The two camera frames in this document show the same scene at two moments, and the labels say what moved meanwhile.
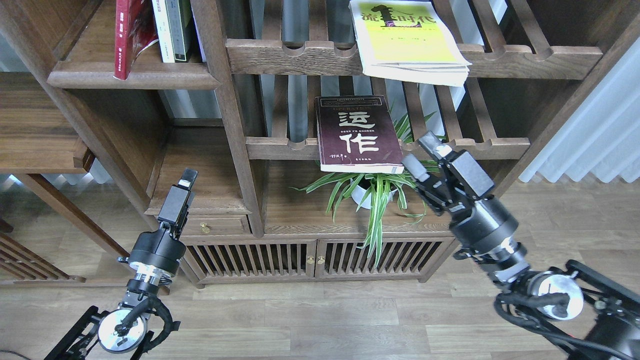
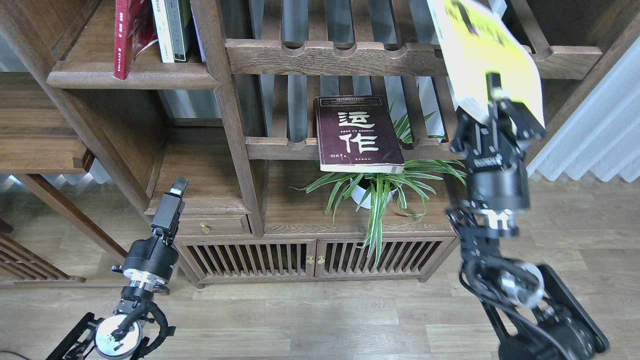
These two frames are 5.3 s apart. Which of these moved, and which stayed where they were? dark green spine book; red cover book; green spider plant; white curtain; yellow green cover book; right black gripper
Moved: right black gripper; yellow green cover book
Stayed: white curtain; red cover book; dark green spine book; green spider plant
